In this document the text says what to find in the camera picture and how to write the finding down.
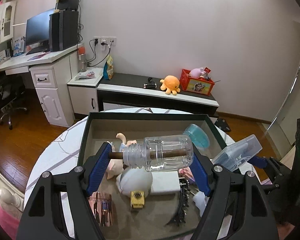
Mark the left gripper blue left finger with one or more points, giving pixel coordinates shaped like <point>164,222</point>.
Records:
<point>95,168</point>

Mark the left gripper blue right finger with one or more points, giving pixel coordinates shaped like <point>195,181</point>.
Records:
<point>201,170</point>

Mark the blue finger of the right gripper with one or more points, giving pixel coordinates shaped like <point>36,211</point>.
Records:
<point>259,162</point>

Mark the pink piglet figurine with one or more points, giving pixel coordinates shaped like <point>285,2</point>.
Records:
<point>115,166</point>

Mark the pastel block toy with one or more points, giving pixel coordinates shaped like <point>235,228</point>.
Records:
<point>186,173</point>

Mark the white plastic holder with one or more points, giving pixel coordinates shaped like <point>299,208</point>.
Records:
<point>200,200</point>

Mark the clear plastic card box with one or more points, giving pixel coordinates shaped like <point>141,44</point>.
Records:
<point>235,155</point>

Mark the white square box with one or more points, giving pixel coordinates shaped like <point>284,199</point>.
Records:
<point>165,183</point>

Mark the teal round case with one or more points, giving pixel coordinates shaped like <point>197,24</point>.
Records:
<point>197,136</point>

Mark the white round figurine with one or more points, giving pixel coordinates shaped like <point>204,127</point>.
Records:
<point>134,179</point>

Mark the rose gold metal canister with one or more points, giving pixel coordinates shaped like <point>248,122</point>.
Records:
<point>102,208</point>

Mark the black hair clip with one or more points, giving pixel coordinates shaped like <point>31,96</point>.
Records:
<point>179,216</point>

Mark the clear glass bottle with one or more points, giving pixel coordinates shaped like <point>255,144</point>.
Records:
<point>159,154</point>

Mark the blue gold long box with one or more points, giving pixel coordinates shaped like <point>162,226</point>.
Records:
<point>137,200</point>

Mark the striped white table cloth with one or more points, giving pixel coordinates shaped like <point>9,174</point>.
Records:
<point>63,153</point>

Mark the pink black storage box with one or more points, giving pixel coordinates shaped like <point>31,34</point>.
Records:
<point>149,222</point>

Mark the black floor scale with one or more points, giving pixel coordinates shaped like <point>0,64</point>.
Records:
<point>222,125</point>

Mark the black white low cabinet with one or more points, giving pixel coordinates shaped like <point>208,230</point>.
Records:
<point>125,90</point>

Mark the snack bag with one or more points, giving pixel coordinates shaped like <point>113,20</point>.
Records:
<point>108,70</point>

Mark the red toy crate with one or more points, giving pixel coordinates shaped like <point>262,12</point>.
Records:
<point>195,85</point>

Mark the orange lid bottle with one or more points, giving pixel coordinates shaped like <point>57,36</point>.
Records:
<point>82,62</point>

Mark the orange octopus plush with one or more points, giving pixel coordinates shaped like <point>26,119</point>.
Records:
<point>170,85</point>

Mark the pink plush toy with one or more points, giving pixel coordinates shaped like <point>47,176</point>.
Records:
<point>196,73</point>

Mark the white desk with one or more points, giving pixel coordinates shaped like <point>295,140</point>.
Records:
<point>50,74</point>

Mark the pink bed quilt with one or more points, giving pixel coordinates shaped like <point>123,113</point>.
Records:
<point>9,223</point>

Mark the black office chair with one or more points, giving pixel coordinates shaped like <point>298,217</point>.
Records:
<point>12,89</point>

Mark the black computer tower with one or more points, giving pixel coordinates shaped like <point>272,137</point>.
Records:
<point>63,30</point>

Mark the black computer monitor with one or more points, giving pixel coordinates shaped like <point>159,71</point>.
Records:
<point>37,31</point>

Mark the black speaker box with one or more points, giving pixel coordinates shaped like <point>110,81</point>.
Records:
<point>67,4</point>

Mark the white glass door cabinet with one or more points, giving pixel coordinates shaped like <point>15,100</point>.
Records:
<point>7,11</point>

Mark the wall power outlet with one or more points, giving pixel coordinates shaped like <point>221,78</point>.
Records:
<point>108,40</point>

